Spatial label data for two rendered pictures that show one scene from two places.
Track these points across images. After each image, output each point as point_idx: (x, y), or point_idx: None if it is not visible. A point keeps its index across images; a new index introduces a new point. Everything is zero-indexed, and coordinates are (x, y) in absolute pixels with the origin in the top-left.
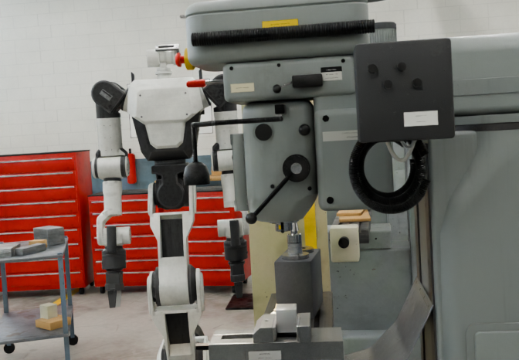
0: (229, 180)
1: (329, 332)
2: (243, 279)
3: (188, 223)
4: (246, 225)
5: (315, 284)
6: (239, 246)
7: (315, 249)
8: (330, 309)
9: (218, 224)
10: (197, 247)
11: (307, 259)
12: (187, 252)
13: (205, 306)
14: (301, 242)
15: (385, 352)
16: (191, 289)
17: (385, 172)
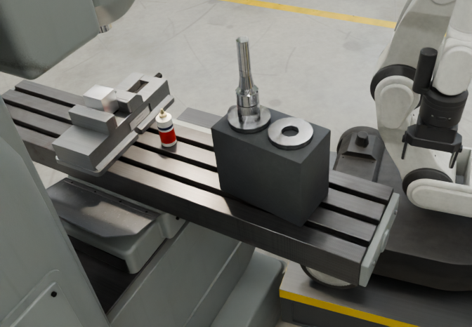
0: None
1: (82, 142)
2: (409, 141)
3: (407, 9)
4: (435, 75)
5: (239, 170)
6: (424, 96)
7: (299, 156)
8: (251, 221)
9: (442, 45)
10: None
11: (227, 128)
12: (404, 48)
13: None
14: (240, 107)
15: (71, 214)
16: (371, 88)
17: None
